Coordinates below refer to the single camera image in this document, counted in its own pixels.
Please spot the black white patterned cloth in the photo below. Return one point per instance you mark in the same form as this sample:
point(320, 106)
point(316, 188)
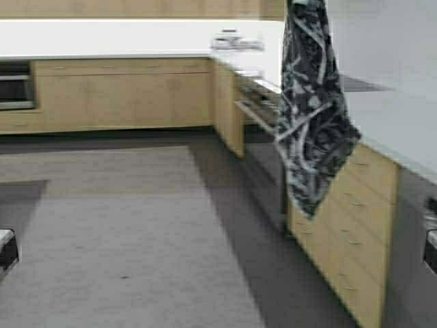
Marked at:
point(314, 133)

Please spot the robot base left corner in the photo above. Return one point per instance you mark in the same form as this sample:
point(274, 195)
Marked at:
point(9, 250)

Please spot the robot base right corner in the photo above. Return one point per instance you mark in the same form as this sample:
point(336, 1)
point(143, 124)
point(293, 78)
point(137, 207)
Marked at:
point(429, 224)

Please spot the built-in steel oven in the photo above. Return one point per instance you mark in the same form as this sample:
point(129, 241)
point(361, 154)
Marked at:
point(17, 89)

